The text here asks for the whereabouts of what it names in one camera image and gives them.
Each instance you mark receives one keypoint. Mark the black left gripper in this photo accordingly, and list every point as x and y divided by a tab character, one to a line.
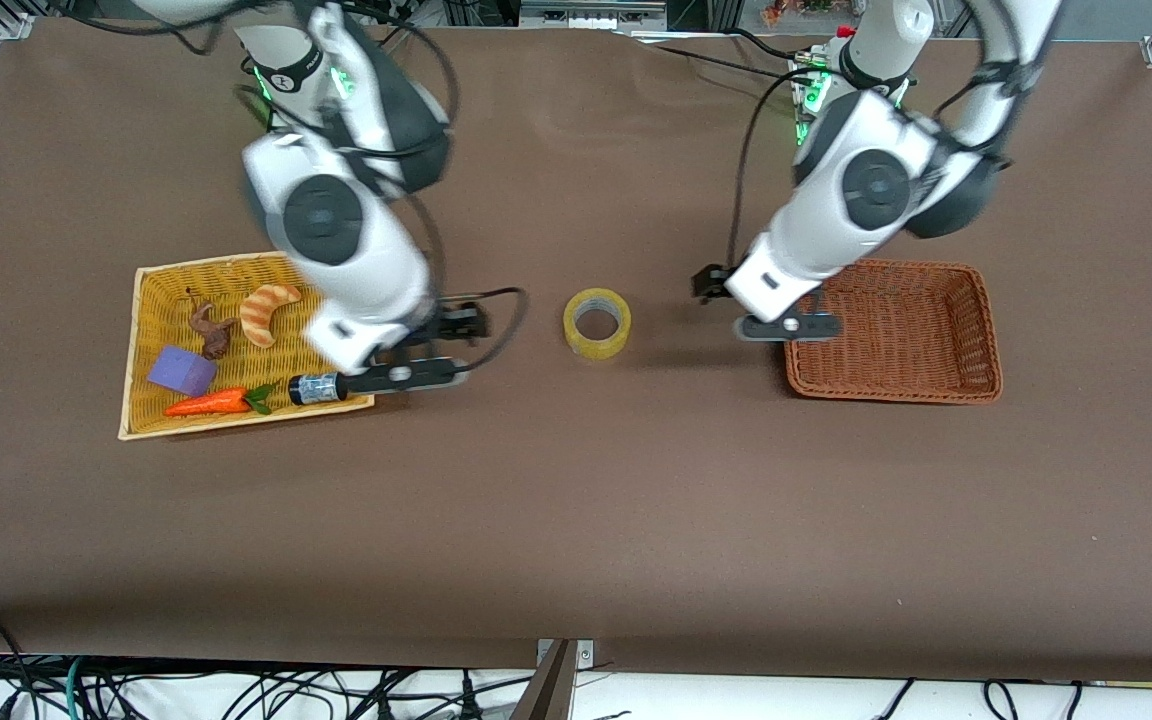
709	283

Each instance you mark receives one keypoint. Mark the yellow wicker basket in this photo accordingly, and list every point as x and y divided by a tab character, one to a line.
161	300

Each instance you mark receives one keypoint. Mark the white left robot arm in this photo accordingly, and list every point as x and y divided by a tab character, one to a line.
876	190

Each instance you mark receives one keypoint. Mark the brown toy figure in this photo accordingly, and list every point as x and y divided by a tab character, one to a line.
216	340

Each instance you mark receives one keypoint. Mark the orange toy carrot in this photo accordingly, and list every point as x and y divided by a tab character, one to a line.
206	403

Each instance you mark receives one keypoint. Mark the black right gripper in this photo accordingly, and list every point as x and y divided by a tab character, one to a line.
452	322

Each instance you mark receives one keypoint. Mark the clear yellowish tape roll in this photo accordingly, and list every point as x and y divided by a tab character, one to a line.
601	350

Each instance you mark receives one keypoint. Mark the toy croissant bread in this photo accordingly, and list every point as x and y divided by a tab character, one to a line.
258	320

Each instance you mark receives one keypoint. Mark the grey background box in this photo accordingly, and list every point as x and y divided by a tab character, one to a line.
586	15

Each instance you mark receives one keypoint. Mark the purple foam block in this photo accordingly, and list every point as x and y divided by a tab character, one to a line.
181	370

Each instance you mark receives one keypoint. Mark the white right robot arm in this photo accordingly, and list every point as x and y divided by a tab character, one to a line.
326	220

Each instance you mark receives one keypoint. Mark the brown wicker basket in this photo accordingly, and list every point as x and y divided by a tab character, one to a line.
916	340

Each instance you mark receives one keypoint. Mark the metal table edge bracket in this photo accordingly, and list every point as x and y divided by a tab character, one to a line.
556	690

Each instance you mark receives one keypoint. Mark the small black bottle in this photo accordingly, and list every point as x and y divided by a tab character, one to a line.
316	388

